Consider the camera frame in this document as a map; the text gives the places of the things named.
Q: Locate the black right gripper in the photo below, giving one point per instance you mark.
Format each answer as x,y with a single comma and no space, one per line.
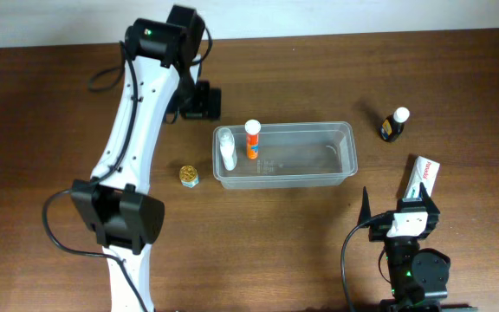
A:
379,232

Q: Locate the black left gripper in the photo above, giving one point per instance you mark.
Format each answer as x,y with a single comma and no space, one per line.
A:
202,102

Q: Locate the white plastic bottle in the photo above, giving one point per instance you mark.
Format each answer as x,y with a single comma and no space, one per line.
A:
227,146

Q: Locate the orange vitamin tube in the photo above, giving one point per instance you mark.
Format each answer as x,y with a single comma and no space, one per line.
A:
252,129

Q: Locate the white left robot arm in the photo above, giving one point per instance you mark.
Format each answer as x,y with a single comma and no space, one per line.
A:
160,70

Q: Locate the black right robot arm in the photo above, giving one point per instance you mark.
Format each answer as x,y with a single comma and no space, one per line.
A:
418,277

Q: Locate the clear plastic container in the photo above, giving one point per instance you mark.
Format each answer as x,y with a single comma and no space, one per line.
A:
290,155

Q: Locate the white medicine box red text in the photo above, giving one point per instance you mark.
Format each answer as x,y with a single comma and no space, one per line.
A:
424,172

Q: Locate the small jar gold lid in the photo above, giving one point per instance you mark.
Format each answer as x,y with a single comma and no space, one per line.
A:
188,176

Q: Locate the dark syrup bottle white cap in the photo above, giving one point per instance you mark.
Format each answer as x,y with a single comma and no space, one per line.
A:
394,124

